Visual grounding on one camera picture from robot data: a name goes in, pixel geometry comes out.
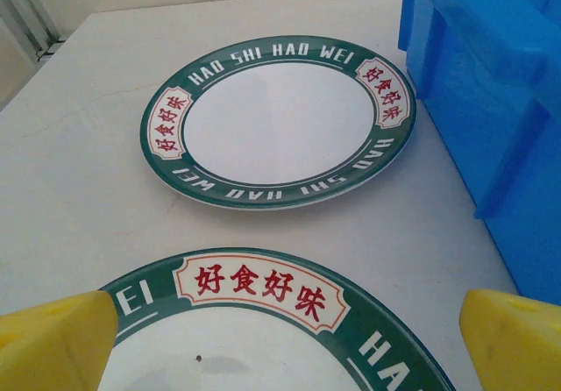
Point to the aluminium frame post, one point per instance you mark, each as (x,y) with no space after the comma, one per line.
(26,9)

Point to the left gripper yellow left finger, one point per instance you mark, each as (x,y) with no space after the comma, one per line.
(52,347)

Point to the green-rimmed lettered white plate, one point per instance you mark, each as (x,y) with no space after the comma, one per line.
(263,286)
(280,137)

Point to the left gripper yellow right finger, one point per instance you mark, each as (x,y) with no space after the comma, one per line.
(517,347)

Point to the blue plastic bin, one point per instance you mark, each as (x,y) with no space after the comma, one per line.
(482,80)

